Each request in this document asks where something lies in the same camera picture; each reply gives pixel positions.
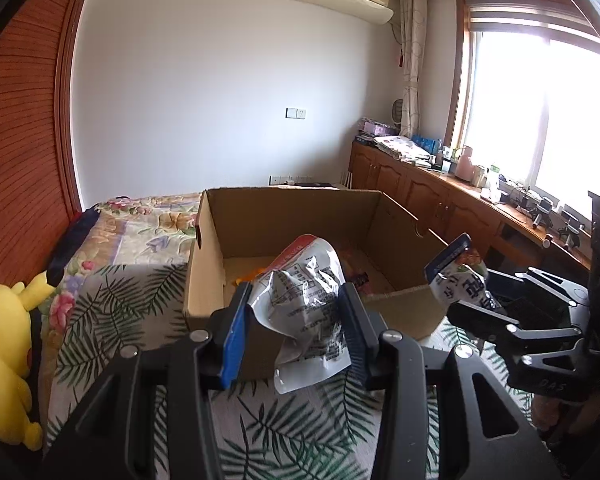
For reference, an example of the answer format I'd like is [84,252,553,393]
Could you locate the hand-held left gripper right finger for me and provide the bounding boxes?
[337,282,561,480]

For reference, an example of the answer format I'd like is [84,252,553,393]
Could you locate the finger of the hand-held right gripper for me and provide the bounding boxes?
[482,267,588,312]
[447,300,583,361]

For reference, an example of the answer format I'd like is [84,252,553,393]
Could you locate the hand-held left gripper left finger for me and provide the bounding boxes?
[42,280,253,480]

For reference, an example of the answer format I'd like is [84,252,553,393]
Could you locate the pink snack packet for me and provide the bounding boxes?
[342,250,374,294]

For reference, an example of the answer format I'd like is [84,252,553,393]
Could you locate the silver red-edged snack packet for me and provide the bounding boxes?
[247,233,353,395]

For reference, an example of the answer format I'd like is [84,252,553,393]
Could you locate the white blue-edged snack packet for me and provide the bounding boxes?
[424,233,497,312]

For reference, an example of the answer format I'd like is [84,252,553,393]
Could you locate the cardboard box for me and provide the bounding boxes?
[184,186,451,381]

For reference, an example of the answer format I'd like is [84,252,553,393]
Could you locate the orange snack packet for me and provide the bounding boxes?
[235,265,277,287]

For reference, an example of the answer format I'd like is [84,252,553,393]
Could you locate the floral leaf printed blanket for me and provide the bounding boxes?
[42,192,536,480]

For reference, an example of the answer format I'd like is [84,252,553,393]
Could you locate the white bottle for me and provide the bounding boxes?
[488,164,504,202]

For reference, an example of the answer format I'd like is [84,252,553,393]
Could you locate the pink kettle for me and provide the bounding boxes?
[454,145,476,181]

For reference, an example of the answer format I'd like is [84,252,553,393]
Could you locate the wooden cabinet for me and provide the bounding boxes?
[350,141,593,272]

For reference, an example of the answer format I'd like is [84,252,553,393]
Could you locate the window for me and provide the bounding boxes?
[445,0,600,211]

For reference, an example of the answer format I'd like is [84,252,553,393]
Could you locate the blue boxes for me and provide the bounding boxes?
[412,135,444,154]

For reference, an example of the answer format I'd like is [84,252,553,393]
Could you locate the dark pillow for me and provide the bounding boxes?
[47,208,101,287]

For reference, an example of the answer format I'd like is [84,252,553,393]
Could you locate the folded floral cloth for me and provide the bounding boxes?
[375,135,434,164]

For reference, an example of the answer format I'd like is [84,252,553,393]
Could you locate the stack of pink boxes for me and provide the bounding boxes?
[356,117,399,147]

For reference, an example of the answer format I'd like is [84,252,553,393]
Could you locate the yellow plush toy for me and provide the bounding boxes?
[0,269,54,452]

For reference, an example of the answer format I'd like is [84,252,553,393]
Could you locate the patterned curtain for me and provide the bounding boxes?
[399,0,429,138]

